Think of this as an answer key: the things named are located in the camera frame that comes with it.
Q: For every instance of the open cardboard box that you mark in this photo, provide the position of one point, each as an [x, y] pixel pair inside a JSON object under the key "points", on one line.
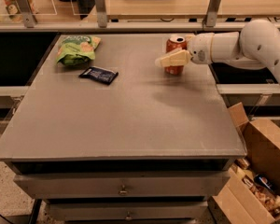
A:
{"points": [[242, 200]]}

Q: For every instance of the lower grey drawer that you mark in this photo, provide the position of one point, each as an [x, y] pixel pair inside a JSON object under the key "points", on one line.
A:
{"points": [[126, 211]]}

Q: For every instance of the middle metal bracket post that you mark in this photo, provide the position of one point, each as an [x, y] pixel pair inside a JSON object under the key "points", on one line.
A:
{"points": [[102, 19]]}

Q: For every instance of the dark blue rxbar wrapper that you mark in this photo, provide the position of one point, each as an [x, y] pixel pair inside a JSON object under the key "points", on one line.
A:
{"points": [[99, 74]]}

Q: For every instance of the grey drawer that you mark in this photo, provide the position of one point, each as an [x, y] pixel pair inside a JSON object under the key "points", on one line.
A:
{"points": [[126, 211], [122, 184]]}

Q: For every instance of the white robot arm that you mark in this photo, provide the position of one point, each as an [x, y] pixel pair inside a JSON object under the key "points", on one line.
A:
{"points": [[256, 46]]}

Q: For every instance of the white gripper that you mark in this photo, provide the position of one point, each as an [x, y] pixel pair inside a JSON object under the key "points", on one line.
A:
{"points": [[200, 49]]}

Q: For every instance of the right metal bracket post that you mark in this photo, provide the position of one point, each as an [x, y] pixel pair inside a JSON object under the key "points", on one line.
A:
{"points": [[210, 19]]}

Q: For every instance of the left metal bracket post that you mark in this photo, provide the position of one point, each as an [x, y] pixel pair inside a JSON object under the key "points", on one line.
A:
{"points": [[28, 17]]}

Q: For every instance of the red coke can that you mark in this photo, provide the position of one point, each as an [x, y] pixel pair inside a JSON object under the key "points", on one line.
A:
{"points": [[175, 42]]}

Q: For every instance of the blue pepsi can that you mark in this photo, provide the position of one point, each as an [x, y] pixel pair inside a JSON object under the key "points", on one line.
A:
{"points": [[263, 181]]}

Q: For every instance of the metal bracket post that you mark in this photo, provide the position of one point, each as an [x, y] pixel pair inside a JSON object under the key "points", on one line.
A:
{"points": [[210, 19], [102, 19], [28, 17]]}

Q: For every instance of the upper grey drawer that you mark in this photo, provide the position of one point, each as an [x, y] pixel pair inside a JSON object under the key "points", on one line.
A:
{"points": [[122, 184]]}

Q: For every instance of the green chip bag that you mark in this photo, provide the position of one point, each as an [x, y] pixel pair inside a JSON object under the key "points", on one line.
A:
{"points": [[77, 49]]}

